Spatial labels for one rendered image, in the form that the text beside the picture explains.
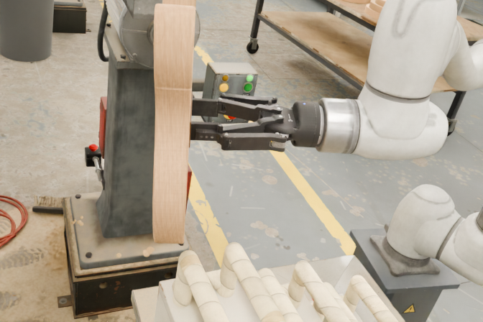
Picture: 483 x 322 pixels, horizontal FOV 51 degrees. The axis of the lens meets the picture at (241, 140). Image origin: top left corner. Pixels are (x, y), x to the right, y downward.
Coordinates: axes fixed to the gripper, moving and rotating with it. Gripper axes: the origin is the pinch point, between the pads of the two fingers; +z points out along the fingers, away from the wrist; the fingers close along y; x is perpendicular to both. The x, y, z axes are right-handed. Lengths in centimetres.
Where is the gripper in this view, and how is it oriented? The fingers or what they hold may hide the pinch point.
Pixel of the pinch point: (192, 118)
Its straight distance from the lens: 81.6
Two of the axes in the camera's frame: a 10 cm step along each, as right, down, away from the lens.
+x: 1.0, -8.4, -5.4
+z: -9.9, -0.5, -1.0
